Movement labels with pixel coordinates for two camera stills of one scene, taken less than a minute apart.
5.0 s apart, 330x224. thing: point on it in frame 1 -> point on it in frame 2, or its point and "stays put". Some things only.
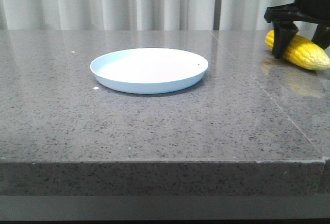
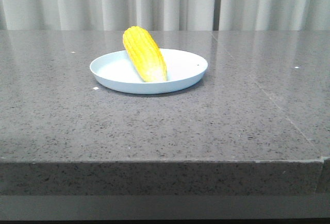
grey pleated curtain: [141, 3] stays put
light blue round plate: [148, 70] stays put
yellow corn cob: [303, 51] -> [146, 57]
